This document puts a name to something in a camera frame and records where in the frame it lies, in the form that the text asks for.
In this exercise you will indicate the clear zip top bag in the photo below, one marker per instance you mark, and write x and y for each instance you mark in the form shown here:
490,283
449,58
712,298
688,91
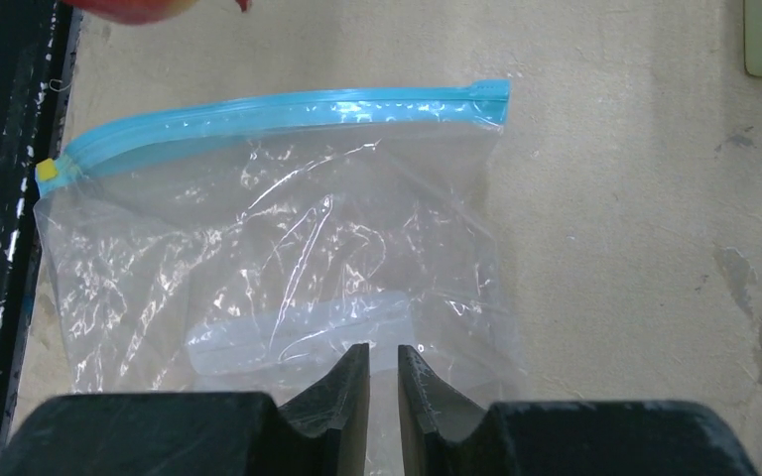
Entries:
245,245

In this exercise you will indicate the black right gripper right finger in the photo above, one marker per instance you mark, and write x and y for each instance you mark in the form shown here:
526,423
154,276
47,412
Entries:
446,433

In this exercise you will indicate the red fake apple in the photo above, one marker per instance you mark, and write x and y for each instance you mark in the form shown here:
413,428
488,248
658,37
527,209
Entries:
133,12

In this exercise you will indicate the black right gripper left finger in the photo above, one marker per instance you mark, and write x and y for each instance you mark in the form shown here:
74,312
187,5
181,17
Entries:
320,431

